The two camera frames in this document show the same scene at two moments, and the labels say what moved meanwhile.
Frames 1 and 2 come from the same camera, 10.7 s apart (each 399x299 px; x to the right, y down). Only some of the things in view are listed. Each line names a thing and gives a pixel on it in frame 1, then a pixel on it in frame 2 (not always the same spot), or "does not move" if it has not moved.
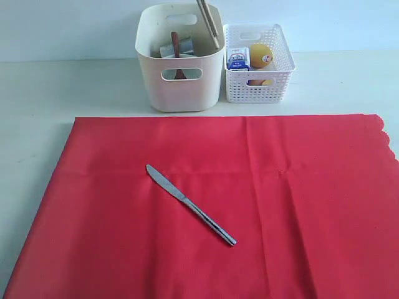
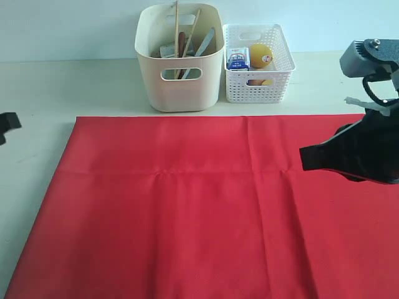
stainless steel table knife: [160, 179] -> [204, 45]
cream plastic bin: [156, 23] does not move
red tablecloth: [312, 202] does not move
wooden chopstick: [207, 23] -> [176, 74]
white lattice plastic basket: [269, 85] does not move
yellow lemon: [260, 55] does not move
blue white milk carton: [238, 58] does not move
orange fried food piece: [255, 82] does not move
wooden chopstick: [210, 18] -> [187, 45]
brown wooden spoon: [179, 74] -> [181, 39]
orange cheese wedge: [267, 82] does not move
